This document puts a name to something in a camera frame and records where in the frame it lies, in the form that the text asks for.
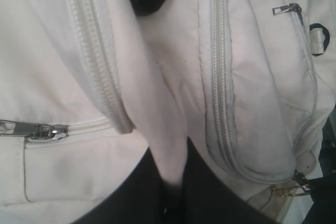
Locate cream fabric duffel bag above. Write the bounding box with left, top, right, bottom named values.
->
left=1, top=0, right=335, bottom=223

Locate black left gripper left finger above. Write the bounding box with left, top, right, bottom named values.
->
left=74, top=150, right=181, bottom=224

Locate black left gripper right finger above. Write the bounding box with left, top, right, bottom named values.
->
left=182, top=139, right=275, bottom=224

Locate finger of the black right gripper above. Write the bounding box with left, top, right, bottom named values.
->
left=307, top=176, right=335, bottom=223

